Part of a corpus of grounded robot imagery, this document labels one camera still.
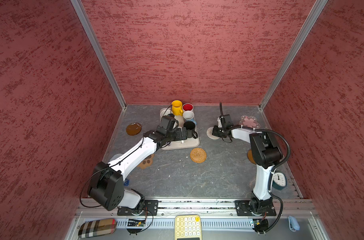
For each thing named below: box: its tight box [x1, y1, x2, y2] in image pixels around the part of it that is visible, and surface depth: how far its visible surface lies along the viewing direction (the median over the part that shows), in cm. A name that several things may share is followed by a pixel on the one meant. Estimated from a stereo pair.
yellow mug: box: [171, 100, 184, 117], surface depth 112 cm
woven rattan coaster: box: [190, 147, 207, 164], surface depth 94 cm
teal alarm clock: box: [269, 172, 288, 192], surface depth 81 cm
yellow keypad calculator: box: [174, 214, 202, 240], surface depth 68 cm
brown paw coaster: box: [137, 153, 155, 169], surface depth 91 cm
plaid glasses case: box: [78, 218, 117, 238], surface depth 68 cm
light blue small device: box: [288, 215, 301, 232], surface depth 70 cm
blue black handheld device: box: [123, 178, 130, 187], surface depth 82 cm
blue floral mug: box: [182, 110, 197, 125], surface depth 106 cm
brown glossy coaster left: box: [125, 122, 142, 136], surface depth 108 cm
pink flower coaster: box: [239, 115, 261, 129], surface depth 113 cm
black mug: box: [183, 121, 198, 139], surface depth 100 cm
